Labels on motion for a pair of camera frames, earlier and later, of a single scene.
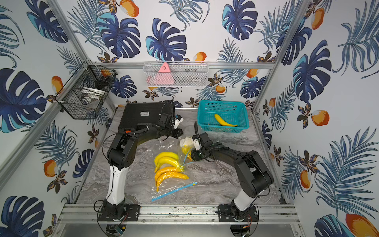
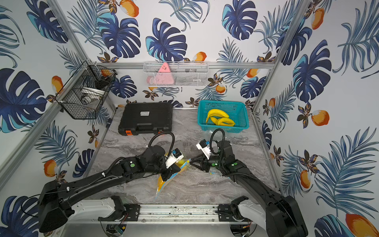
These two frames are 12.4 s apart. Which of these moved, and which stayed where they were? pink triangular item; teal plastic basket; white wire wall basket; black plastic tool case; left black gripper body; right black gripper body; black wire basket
Moved: left black gripper body; right black gripper body
Stayed: black plastic tool case; pink triangular item; white wire wall basket; black wire basket; teal plastic basket
